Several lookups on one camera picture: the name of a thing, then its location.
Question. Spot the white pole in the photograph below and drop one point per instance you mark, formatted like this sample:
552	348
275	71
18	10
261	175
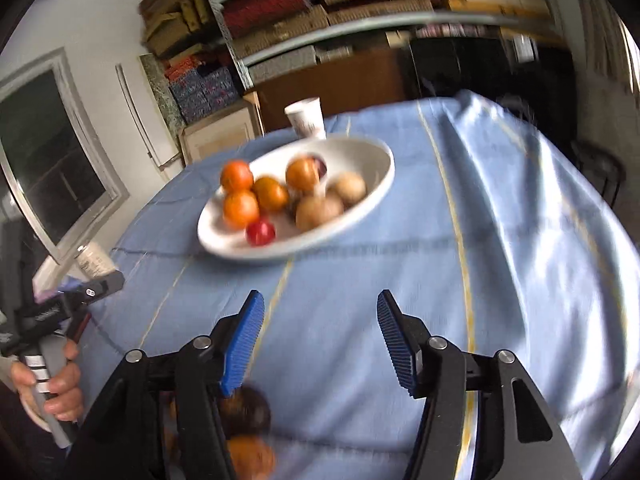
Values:
137	115

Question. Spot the dark wrinkled passion fruit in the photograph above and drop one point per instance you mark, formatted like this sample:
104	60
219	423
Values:
250	410

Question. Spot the small orange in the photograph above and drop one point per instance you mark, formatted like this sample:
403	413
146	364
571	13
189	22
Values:
270	193

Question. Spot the smooth purple passion fruit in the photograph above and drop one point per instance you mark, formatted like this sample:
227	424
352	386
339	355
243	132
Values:
321	165

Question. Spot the white oval plate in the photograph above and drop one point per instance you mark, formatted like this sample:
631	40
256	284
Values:
362	160

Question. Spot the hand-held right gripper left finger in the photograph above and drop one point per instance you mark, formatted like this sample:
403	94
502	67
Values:
244	342

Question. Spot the cream drink can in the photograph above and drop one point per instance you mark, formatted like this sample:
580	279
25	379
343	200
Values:
92	260

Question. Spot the large orange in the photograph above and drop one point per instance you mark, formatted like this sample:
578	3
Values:
241	208

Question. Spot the blue checked tablecloth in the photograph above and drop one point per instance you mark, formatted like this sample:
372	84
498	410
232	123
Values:
350	280

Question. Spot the metal shelf rack with boxes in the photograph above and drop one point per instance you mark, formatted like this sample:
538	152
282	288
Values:
350	0

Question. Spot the phone with red case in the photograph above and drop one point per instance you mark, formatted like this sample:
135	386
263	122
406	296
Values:
77	327

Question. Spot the stack of patterned boxes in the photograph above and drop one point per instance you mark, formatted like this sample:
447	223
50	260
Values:
205	90

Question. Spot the grey framed window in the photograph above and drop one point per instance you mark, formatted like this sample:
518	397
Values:
45	160

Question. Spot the small tan pepino melon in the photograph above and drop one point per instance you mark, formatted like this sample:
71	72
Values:
348	187

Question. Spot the person's left hand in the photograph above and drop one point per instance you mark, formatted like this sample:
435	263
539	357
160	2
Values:
65	385

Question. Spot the brown wooden cabinet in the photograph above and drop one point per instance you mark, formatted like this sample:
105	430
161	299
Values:
325	90

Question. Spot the red tomato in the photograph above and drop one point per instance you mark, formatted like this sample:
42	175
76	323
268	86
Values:
261	232

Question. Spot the mandarin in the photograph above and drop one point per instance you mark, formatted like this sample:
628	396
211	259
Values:
236	175

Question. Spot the white paper cup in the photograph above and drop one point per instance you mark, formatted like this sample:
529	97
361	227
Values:
306	117

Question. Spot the dark metal chair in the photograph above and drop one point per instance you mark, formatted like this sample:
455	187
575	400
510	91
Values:
597	170

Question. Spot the yellow orange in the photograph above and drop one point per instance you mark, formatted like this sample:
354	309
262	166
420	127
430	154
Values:
302	174

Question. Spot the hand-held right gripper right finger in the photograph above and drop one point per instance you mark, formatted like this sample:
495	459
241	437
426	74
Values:
396	345

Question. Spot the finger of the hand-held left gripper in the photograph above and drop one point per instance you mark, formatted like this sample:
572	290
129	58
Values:
100	286

